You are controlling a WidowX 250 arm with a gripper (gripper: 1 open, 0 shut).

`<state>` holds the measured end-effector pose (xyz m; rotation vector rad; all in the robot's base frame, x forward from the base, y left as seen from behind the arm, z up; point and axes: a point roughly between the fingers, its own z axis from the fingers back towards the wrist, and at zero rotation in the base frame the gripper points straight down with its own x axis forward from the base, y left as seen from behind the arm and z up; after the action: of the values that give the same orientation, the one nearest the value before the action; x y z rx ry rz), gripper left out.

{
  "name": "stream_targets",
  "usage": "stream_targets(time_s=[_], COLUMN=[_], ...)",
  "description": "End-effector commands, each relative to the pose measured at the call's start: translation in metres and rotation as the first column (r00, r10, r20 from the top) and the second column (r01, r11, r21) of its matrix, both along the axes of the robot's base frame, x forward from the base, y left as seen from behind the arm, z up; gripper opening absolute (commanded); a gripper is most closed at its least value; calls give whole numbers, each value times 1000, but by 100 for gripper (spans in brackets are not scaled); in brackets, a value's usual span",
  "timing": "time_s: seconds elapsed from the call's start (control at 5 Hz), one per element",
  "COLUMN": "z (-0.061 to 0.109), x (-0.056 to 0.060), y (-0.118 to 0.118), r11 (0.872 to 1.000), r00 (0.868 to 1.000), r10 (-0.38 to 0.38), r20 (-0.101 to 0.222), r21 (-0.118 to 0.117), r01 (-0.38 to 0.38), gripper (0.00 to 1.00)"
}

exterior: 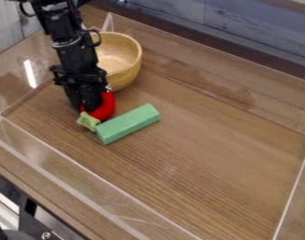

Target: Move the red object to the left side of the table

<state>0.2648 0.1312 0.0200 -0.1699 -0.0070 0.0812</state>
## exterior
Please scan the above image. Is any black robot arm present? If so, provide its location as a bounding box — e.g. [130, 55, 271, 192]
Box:
[16, 0, 108, 112]

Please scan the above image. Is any wooden bowl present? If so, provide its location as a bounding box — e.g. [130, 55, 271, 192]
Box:
[91, 31, 143, 92]

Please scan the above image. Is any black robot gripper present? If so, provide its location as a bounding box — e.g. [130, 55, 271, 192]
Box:
[51, 32, 110, 112]

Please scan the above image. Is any red plush radish toy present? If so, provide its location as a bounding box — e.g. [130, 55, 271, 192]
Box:
[76, 92, 115, 132]

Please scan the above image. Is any black metal table frame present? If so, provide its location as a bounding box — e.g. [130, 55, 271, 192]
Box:
[17, 198, 63, 240]

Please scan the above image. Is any clear acrylic tray enclosure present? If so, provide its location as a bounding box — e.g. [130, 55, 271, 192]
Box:
[0, 11, 305, 240]

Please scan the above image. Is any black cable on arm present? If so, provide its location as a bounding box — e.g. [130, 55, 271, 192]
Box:
[82, 28, 103, 48]

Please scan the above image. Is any green rectangular block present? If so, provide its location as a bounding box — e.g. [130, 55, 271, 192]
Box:
[95, 104, 160, 144]

